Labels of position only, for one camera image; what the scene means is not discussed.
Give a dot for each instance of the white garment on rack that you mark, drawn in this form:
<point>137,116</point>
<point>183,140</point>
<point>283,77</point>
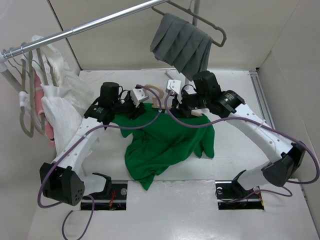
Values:
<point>66,97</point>

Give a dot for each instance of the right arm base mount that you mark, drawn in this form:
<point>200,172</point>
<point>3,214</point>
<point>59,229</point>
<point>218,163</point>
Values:
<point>232,196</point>

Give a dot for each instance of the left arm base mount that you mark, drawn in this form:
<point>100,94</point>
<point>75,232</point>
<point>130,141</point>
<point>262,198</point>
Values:
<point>113,197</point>

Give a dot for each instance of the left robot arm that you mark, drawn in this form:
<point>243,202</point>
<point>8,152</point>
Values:
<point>61,180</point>

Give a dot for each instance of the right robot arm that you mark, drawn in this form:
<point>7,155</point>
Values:
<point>284,155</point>

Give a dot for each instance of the green t shirt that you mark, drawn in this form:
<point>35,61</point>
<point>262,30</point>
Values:
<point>159,142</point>

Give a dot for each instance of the grey pleated cloth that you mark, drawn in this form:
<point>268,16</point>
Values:
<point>181,45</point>

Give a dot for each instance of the grey empty hanger outer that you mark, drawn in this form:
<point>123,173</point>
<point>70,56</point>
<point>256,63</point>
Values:
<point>24,98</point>

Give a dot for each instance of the white rack upright pole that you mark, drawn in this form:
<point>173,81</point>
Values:
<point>10,77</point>

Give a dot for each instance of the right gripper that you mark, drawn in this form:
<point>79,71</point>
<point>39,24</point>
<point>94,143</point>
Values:
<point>180,108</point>

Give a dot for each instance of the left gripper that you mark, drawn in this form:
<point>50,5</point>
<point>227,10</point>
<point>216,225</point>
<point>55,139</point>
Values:
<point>135,111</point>

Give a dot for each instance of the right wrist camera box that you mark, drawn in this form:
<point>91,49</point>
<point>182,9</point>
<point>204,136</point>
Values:
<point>173,85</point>

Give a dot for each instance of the beige plastic hanger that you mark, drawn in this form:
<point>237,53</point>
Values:
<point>159,94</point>

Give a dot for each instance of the white rack base foot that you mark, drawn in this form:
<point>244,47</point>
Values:
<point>169,74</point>

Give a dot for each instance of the aluminium rail on table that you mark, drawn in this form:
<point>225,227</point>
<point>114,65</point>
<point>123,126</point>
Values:
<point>262,102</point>

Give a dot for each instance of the chrome clothes rail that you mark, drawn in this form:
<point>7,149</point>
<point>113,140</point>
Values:
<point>24,48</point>

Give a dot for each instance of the grey empty hanger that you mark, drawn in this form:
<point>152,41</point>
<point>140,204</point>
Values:
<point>24,98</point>
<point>36,69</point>

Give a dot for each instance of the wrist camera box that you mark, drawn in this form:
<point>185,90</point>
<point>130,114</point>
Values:
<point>173,85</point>
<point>138,96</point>

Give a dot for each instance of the grey empty hanger inner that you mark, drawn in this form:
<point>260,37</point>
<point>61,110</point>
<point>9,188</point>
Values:
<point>36,69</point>

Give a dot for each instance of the grey hanger with cloth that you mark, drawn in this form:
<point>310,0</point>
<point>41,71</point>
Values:
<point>202,20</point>

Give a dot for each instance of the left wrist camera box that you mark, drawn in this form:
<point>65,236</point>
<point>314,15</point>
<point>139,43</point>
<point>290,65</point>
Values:
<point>138,96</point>

